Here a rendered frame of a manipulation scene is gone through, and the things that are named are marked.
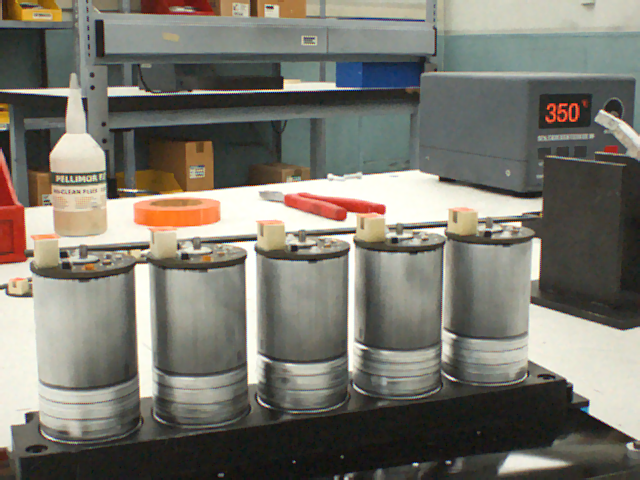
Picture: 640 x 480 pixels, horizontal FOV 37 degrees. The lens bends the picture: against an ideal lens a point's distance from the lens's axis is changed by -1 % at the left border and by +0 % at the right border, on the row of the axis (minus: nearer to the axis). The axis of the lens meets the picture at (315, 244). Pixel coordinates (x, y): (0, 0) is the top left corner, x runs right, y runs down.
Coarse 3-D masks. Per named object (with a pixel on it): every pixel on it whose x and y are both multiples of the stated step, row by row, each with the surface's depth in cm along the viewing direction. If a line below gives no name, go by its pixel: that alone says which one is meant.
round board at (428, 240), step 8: (392, 232) 27; (408, 232) 27; (416, 232) 27; (424, 232) 27; (360, 240) 26; (392, 240) 25; (400, 240) 26; (408, 240) 26; (424, 240) 26; (432, 240) 26; (440, 240) 26; (376, 248) 25; (384, 248) 25; (392, 248) 25; (400, 248) 25; (408, 248) 25; (416, 248) 25; (424, 248) 25; (432, 248) 25
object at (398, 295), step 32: (384, 256) 25; (416, 256) 25; (384, 288) 25; (416, 288) 25; (384, 320) 25; (416, 320) 25; (384, 352) 26; (416, 352) 26; (384, 384) 26; (416, 384) 26
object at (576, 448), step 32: (544, 416) 27; (576, 416) 27; (0, 448) 25; (352, 448) 25; (384, 448) 25; (416, 448) 25; (448, 448) 25; (480, 448) 25; (512, 448) 25; (544, 448) 25; (576, 448) 25; (608, 448) 25
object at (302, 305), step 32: (256, 256) 25; (256, 288) 25; (288, 288) 24; (320, 288) 24; (256, 320) 25; (288, 320) 24; (320, 320) 24; (256, 352) 26; (288, 352) 25; (320, 352) 25; (256, 384) 26; (288, 384) 25; (320, 384) 25
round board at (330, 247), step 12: (288, 240) 26; (324, 240) 26; (336, 240) 26; (264, 252) 24; (276, 252) 24; (288, 252) 24; (300, 252) 24; (324, 252) 24; (336, 252) 24; (348, 252) 25
